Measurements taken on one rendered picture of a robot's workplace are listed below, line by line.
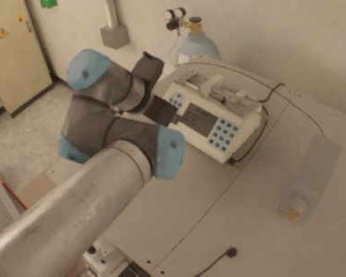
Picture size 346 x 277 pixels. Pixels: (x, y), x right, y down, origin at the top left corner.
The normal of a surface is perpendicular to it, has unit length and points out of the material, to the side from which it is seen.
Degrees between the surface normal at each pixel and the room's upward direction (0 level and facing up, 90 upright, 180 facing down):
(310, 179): 0
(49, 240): 47
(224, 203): 0
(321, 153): 0
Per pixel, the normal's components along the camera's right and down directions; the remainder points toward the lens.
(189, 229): -0.10, -0.71
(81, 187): 0.27, -0.82
